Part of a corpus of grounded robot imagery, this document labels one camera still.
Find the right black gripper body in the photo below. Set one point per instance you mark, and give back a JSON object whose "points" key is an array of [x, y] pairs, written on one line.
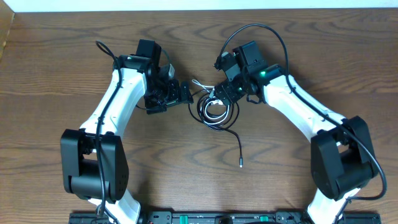
{"points": [[233, 90]]}

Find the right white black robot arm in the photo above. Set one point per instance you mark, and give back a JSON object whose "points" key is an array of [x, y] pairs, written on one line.
{"points": [[342, 157]]}

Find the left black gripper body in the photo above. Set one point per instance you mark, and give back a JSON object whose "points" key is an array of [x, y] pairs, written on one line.
{"points": [[168, 94]]}

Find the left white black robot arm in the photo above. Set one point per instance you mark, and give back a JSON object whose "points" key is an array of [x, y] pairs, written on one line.
{"points": [[94, 164]]}

